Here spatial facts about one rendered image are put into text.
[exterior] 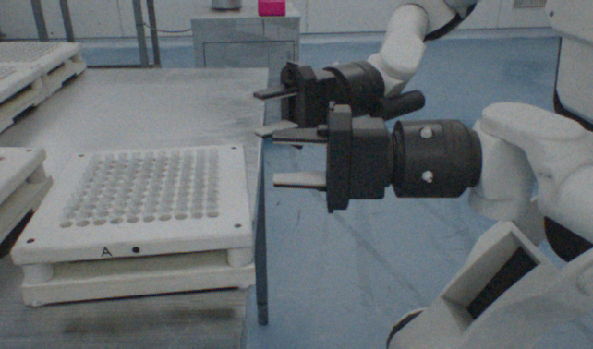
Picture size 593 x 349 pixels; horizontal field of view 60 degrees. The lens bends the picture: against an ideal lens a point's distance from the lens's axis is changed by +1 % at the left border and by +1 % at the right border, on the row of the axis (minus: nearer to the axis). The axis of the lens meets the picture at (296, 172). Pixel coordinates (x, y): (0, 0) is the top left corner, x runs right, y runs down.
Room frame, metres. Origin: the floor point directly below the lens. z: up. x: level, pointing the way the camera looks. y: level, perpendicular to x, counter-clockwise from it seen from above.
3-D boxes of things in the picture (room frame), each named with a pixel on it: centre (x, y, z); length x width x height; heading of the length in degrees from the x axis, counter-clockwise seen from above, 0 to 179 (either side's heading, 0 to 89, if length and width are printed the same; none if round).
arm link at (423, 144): (0.52, -0.09, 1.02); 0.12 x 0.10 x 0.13; 89
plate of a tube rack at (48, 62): (1.26, 0.70, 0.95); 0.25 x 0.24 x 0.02; 1
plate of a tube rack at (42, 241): (0.56, 0.18, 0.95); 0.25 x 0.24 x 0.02; 7
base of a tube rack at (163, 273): (0.56, 0.18, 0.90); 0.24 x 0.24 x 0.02; 7
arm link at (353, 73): (0.74, -0.04, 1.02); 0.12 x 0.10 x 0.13; 130
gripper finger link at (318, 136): (0.52, 0.00, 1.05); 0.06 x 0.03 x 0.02; 89
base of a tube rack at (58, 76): (1.26, 0.70, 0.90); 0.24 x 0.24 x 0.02; 1
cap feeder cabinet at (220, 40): (3.24, 0.31, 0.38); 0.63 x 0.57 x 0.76; 96
